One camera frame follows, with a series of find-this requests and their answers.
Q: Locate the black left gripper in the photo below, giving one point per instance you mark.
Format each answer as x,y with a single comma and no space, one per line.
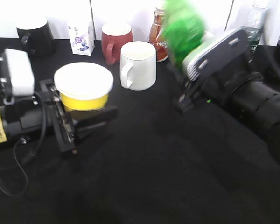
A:
44,113

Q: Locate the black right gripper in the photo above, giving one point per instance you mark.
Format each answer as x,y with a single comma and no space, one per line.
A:
234,88

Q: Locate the yellow paper cup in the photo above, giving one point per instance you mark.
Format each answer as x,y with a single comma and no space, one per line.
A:
83,86

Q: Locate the green soda bottle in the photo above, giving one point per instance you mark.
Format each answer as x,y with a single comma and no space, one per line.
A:
182,28

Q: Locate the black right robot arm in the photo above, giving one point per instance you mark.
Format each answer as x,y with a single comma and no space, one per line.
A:
265,123

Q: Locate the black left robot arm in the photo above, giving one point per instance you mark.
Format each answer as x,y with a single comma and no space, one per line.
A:
10,127

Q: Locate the clear cestbon water bottle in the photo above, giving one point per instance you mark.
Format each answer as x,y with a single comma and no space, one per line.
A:
254,22

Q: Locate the white mug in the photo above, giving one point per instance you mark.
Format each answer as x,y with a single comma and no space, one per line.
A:
137,65

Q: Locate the brown Nescafe bottle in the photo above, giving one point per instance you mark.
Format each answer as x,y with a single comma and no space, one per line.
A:
156,37

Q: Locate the grey mug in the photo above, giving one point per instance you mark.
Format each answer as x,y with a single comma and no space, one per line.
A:
207,38

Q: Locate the small white milk carton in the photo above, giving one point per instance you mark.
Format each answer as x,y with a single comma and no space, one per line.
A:
82,36

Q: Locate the black mug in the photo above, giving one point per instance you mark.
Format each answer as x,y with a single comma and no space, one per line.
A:
35,36

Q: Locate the red-brown mug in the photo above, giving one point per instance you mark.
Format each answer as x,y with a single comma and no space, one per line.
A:
114,36

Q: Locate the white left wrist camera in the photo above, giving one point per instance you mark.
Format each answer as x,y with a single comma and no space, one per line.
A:
17,79

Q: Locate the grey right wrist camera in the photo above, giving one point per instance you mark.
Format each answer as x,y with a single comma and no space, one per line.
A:
214,54

